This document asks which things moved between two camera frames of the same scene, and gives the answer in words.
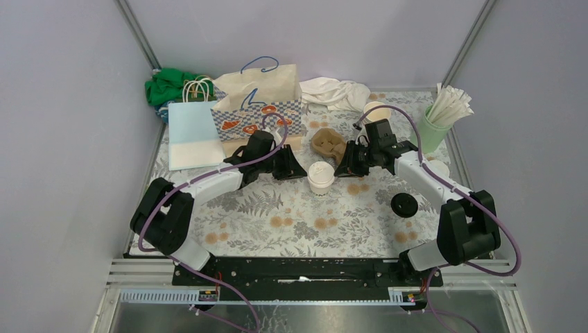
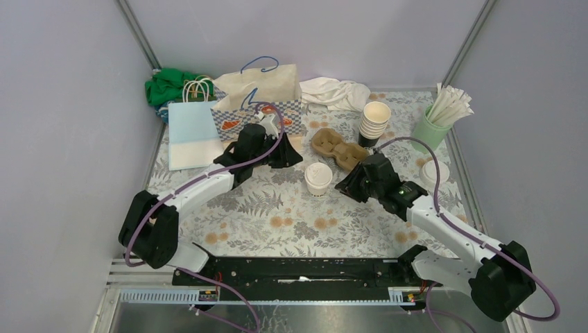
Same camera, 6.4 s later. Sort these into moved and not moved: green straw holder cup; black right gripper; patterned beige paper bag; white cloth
Moved: black right gripper
Not moved: patterned beige paper bag; green straw holder cup; white cloth
